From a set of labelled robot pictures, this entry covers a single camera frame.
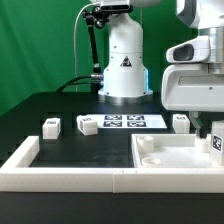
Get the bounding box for white cable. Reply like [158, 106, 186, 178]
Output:
[73, 3, 102, 93]

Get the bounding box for paper sheet with AprilTags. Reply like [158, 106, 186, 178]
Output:
[77, 114, 167, 129]

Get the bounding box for white U-shaped fence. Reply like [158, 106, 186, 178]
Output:
[0, 136, 224, 193]

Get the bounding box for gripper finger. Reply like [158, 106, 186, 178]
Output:
[189, 111, 203, 138]

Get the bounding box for white square tabletop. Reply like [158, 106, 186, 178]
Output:
[131, 134, 219, 168]

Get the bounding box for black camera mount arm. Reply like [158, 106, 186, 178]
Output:
[82, 10, 108, 94]

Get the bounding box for black camera on mount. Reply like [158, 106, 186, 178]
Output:
[91, 0, 133, 15]

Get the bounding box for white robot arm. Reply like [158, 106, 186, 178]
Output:
[90, 0, 224, 138]

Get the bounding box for black cable bundle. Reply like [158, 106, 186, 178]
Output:
[55, 75, 103, 94]

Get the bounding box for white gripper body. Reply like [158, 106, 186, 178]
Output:
[161, 35, 224, 112]

